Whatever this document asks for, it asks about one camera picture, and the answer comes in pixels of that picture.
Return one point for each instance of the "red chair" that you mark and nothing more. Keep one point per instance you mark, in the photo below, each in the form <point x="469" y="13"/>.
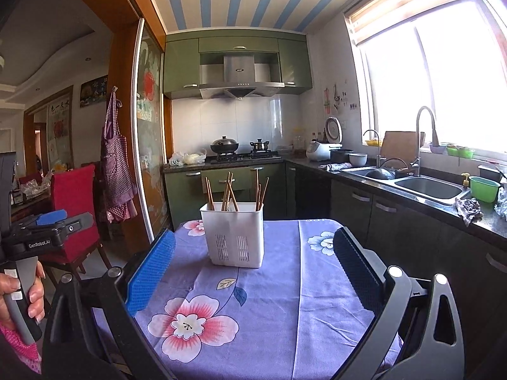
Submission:
<point x="72" y="191"/>

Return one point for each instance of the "pink sleeve forearm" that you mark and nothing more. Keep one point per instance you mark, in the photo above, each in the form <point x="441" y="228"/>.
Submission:
<point x="28" y="354"/>

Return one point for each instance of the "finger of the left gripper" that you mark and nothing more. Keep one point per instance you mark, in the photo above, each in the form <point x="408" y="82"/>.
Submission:
<point x="51" y="217"/>

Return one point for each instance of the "green plastic basin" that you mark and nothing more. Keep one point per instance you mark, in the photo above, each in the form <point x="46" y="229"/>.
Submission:
<point x="484" y="190"/>

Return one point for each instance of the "checkered hanging apron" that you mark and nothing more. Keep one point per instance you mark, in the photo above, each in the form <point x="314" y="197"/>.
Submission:
<point x="119" y="187"/>

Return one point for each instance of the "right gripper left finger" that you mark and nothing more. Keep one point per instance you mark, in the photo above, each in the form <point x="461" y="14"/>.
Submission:
<point x="147" y="275"/>

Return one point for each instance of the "steel range hood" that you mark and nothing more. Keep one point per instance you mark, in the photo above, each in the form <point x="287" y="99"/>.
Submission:
<point x="237" y="76"/>

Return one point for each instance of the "black wok with lid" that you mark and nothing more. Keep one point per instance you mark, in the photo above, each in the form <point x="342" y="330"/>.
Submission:
<point x="224" y="146"/>

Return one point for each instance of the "stainless steel sink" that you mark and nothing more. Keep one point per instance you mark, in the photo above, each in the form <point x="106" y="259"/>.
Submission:
<point x="435" y="190"/>

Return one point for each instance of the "white rice cooker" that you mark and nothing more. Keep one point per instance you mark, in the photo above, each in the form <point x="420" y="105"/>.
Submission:
<point x="321" y="150"/>

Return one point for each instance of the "wooden cutting board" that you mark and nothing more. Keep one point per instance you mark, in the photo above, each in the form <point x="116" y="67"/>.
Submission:
<point x="399" y="144"/>

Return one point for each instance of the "green upper cabinets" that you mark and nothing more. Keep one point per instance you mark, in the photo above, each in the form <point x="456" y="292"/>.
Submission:
<point x="185" y="52"/>

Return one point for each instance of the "purple floral tablecloth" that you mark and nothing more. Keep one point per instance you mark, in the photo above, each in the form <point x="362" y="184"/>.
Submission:
<point x="297" y="316"/>

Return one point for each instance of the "small steel pot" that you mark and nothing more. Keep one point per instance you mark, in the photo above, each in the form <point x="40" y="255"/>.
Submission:
<point x="260" y="146"/>

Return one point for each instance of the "white plastic utensil holder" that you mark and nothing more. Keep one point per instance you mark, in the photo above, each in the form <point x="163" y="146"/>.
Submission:
<point x="234" y="238"/>

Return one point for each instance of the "black pot on counter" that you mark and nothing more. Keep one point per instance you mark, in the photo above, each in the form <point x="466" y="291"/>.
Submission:
<point x="340" y="156"/>

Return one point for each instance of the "chrome kitchen faucet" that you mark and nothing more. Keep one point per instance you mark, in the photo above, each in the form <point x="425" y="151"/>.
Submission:
<point x="420" y="137"/>

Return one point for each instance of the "leaning brown chopstick in holder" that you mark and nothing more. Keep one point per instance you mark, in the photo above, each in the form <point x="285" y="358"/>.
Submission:
<point x="226" y="197"/>

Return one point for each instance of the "white bowl on counter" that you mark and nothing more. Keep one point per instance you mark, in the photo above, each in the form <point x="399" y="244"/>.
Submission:
<point x="358" y="159"/>

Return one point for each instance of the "sliding glass door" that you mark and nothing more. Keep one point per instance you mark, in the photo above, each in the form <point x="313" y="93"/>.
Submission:
<point x="148" y="142"/>

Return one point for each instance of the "plastic bag on counter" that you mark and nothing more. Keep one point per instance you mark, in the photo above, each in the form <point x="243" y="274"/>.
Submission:
<point x="179" y="159"/>

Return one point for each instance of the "black gas stove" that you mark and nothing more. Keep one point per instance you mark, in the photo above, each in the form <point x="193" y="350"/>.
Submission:
<point x="268" y="155"/>

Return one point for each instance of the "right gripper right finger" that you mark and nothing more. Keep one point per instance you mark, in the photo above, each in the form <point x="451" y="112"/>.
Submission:
<point x="365" y="281"/>

